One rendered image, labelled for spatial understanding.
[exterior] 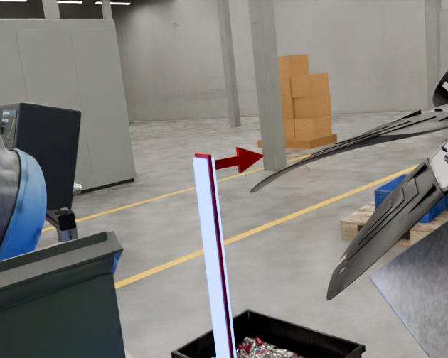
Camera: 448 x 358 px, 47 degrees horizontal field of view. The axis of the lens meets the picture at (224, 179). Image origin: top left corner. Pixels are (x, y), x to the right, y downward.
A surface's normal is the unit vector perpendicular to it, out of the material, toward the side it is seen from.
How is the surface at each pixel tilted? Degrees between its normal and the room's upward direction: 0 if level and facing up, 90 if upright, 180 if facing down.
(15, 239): 107
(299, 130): 90
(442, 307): 55
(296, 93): 90
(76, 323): 90
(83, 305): 90
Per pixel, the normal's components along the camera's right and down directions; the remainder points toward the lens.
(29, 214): 0.81, -0.04
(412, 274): -0.39, -0.38
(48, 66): 0.69, 0.06
